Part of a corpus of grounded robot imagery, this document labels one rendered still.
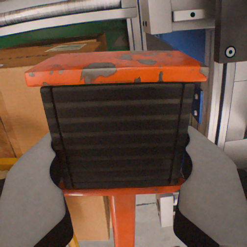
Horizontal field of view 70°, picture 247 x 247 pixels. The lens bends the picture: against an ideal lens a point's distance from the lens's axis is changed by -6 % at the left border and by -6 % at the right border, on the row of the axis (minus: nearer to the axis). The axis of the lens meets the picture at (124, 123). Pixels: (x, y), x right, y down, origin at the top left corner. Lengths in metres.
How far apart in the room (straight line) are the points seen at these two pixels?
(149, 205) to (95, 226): 1.55
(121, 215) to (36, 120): 0.31
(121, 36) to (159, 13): 1.00
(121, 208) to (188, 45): 0.34
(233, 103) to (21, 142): 0.47
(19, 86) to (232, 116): 0.45
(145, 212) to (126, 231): 2.10
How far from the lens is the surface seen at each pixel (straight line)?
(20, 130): 0.46
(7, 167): 0.35
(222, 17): 0.28
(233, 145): 0.51
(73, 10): 0.76
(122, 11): 0.68
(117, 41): 1.29
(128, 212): 0.17
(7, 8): 0.91
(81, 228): 0.69
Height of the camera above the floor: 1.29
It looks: 61 degrees down
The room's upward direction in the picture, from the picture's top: 176 degrees clockwise
